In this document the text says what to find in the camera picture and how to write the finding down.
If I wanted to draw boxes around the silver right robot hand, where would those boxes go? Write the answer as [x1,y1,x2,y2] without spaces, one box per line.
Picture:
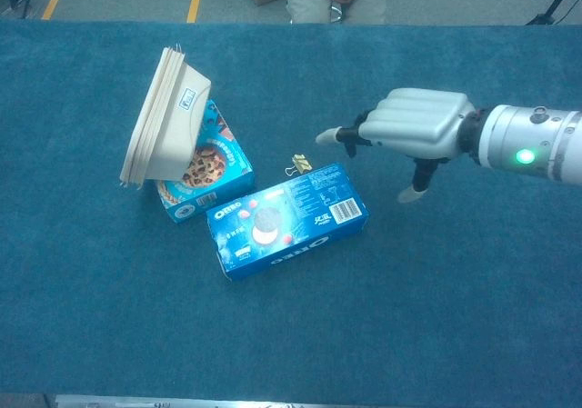
[315,87,477,204]

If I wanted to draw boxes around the gold binder clip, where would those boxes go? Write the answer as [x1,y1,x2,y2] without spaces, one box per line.
[284,153,314,178]

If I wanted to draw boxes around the blue Oreo box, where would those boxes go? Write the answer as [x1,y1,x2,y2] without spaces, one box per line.
[206,162,370,282]

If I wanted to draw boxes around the beige lidded lunch box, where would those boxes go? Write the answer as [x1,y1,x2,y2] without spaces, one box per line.
[118,45,214,192]

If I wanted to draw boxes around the light blue cookie box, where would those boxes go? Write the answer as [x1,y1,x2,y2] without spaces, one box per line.
[154,98,256,225]

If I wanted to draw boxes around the shiny metal handheld object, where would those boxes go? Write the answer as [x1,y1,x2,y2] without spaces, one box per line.
[327,0,347,24]

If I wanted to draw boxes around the blue felt table cloth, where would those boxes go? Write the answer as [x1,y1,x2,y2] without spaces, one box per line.
[0,19,582,403]

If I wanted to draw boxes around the metal table frame rail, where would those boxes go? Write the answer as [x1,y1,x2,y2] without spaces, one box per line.
[44,393,292,408]

